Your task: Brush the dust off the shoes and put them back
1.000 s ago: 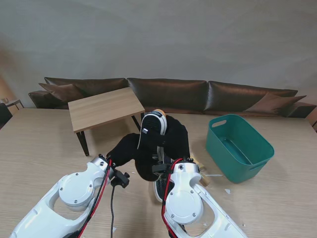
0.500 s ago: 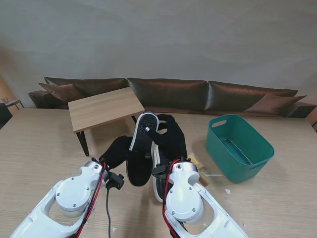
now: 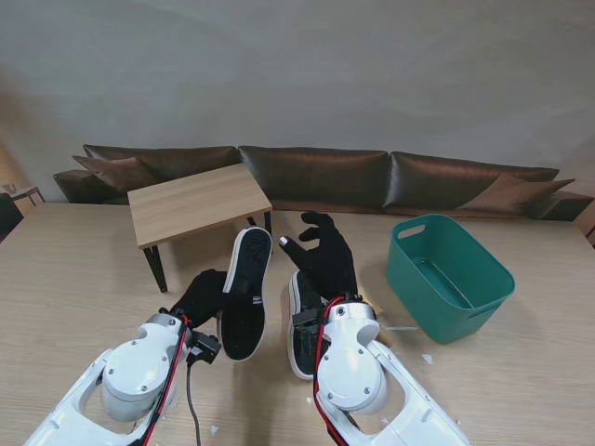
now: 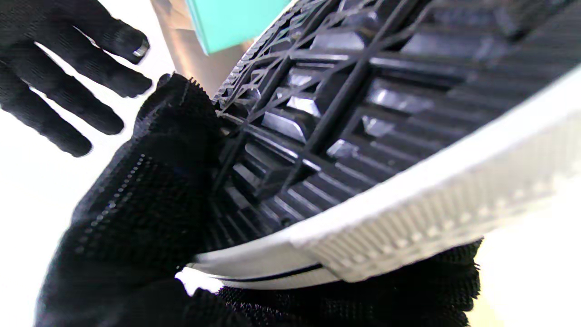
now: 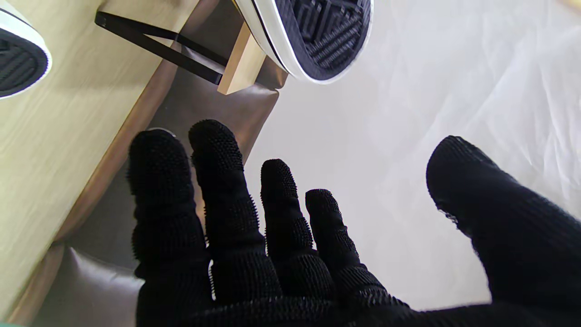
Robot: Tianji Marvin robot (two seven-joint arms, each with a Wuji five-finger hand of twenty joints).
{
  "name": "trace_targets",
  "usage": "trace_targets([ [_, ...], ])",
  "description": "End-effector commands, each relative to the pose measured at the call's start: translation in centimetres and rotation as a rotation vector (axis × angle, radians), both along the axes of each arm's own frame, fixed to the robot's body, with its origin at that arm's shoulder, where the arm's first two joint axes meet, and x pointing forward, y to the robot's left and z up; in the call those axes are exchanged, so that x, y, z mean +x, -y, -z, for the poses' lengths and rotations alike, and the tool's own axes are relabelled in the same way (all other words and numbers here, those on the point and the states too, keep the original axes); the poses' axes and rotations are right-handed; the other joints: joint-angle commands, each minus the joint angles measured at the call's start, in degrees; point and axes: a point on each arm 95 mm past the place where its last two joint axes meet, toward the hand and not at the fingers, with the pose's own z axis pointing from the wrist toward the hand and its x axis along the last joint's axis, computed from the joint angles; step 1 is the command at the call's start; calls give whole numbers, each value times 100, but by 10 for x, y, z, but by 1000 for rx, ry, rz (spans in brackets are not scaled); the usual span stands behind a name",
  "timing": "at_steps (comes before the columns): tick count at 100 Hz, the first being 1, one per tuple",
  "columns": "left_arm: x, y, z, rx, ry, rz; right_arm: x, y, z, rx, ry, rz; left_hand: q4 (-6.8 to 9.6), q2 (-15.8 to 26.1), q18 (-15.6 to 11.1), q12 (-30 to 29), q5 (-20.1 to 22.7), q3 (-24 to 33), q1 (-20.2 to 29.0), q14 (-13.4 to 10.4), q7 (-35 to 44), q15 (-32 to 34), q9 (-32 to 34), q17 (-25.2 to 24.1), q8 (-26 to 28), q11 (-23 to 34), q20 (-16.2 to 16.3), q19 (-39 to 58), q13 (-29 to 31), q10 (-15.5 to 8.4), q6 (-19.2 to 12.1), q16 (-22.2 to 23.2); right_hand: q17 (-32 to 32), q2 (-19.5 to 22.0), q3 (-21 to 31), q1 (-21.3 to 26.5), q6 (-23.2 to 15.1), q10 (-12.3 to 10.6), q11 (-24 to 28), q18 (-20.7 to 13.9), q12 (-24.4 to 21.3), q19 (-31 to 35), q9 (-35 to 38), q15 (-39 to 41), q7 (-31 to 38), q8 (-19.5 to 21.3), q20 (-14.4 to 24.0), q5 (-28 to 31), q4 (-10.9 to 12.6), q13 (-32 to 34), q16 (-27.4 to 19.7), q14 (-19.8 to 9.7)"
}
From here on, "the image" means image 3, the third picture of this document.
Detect wooden brush yellow bristles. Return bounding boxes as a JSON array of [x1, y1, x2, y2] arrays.
[[358, 286, 395, 348]]

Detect small wooden black-legged stand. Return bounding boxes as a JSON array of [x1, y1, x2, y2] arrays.
[[126, 162, 273, 294]]

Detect brown leather throw pillow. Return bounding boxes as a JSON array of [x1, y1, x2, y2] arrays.
[[73, 155, 154, 191], [457, 172, 576, 213]]

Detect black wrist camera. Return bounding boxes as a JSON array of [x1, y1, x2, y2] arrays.
[[187, 328, 221, 367], [292, 308, 323, 330]]

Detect brown leather sofa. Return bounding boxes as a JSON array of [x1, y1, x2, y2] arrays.
[[52, 143, 595, 222]]

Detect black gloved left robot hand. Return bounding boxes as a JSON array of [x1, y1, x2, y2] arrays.
[[174, 269, 229, 329]]

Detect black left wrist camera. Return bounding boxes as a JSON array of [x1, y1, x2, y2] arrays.
[[187, 328, 221, 367]]

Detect red left arm cable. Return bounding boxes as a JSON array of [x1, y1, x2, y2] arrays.
[[148, 315, 192, 446]]

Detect wooden side table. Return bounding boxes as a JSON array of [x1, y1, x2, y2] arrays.
[[0, 183, 46, 206]]

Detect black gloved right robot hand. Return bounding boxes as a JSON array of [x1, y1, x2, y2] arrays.
[[277, 211, 359, 301]]

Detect green plastic basin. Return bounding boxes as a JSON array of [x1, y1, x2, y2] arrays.
[[385, 213, 516, 345]]

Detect dark chair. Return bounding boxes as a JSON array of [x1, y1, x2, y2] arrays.
[[0, 192, 24, 243]]

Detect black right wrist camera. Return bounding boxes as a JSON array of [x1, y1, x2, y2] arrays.
[[292, 308, 323, 330]]

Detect grey braided cable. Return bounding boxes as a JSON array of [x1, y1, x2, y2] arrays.
[[185, 361, 205, 446]]

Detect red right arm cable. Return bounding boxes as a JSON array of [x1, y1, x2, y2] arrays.
[[311, 299, 343, 446]]

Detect yellow canvas sneaker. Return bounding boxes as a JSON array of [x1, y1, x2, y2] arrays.
[[220, 226, 274, 361], [287, 269, 327, 381]]

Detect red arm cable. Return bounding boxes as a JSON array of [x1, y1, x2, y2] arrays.
[[311, 299, 343, 446], [148, 315, 192, 446]]

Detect light wooden cabinet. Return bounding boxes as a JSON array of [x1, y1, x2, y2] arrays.
[[575, 203, 595, 247]]

